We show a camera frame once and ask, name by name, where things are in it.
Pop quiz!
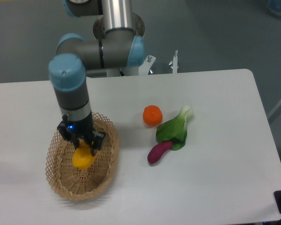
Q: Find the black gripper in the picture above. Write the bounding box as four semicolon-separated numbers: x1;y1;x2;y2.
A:
57;112;106;156

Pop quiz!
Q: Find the yellow mango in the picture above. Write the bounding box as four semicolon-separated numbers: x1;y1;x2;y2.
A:
72;141;98;170

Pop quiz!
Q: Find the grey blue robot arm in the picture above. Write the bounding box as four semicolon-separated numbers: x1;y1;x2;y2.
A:
48;0;145;156

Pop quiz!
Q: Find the woven wicker basket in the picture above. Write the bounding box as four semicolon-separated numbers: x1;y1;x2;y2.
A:
45;113;119;201

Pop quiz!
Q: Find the orange tangerine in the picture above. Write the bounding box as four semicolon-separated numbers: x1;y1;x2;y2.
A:
142;105;163;126

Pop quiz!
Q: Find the purple sweet potato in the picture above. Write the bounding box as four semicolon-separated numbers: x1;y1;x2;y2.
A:
147;141;173;165

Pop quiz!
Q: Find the green bok choy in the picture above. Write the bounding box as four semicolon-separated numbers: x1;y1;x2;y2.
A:
155;105;194;151

